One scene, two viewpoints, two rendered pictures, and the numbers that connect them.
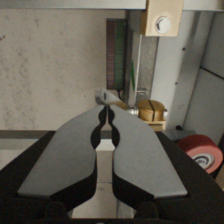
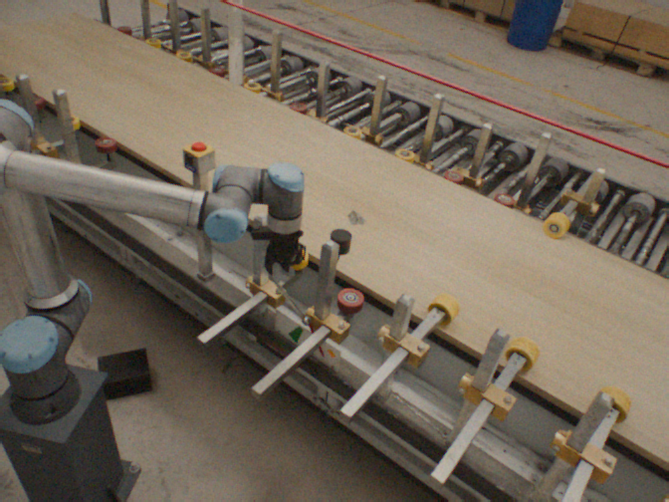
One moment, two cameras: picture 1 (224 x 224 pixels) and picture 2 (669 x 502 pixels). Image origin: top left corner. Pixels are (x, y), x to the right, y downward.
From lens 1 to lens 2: 159 cm
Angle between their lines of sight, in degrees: 70
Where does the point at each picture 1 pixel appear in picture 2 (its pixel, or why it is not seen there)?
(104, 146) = (315, 340)
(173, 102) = (354, 353)
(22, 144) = (274, 374)
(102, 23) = (249, 464)
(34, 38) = not seen: outside the picture
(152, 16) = (271, 293)
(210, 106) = (359, 316)
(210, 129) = (374, 318)
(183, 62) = not seen: hidden behind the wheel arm
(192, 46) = not seen: hidden behind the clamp
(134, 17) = (269, 326)
